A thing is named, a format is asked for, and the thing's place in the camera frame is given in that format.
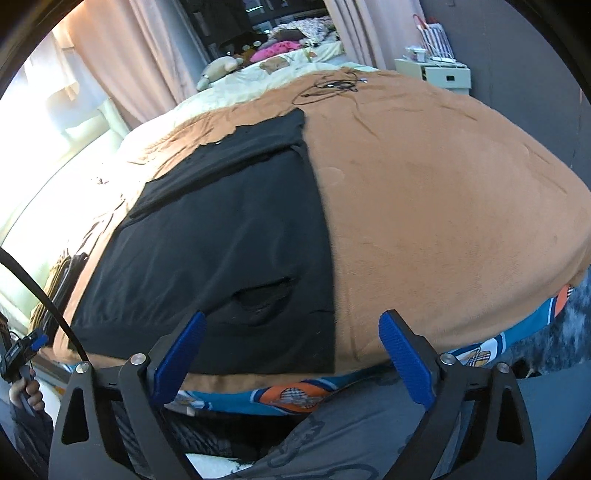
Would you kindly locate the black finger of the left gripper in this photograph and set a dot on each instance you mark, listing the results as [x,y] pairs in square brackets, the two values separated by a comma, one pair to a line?
[37,340]

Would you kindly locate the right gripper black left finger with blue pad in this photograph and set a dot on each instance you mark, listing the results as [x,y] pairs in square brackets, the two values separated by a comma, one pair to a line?
[86,441]

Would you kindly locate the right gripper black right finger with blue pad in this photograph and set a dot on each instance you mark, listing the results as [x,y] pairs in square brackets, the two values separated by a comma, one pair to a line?
[476,414]

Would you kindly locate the black t-shirt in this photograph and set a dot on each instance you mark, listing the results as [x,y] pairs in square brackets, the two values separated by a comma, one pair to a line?
[236,231]

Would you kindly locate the person's left hand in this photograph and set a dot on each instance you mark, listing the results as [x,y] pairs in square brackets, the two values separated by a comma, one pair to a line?
[27,389]

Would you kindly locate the grey shaggy rug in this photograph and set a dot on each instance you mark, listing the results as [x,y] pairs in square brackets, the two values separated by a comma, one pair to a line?
[563,344]

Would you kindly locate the grey printed trousers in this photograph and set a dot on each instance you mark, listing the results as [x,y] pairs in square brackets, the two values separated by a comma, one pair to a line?
[360,432]

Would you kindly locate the cream headboard cushion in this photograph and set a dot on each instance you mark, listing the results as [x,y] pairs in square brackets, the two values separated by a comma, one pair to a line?
[105,118]

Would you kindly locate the orange-brown blanket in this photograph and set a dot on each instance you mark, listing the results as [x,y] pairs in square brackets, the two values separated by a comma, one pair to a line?
[413,179]

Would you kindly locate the pink curtain left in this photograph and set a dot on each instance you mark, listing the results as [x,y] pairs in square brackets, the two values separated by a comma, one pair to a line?
[144,54]

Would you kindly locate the pink curtain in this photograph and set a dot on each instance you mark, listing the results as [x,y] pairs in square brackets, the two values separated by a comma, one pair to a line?
[376,32]
[144,54]

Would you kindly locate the beige plush toy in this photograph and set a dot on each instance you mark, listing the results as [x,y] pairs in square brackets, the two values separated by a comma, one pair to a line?
[218,69]

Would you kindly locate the cream quilt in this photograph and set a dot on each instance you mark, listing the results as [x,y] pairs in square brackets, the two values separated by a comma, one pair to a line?
[242,86]

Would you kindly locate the pink garment on bed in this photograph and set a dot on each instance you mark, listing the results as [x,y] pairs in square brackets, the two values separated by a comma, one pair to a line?
[275,49]

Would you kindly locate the cream bedside cabinet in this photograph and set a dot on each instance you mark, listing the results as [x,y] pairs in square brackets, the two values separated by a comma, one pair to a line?
[455,77]

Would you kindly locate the floral pillow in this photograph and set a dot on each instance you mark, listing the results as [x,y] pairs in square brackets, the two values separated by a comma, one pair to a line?
[309,30]

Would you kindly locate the striped bag on cabinet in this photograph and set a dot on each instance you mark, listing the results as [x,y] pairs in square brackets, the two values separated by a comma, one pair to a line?
[435,40]

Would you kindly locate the pink curtain right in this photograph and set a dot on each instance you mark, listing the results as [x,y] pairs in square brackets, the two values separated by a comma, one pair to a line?
[376,32]

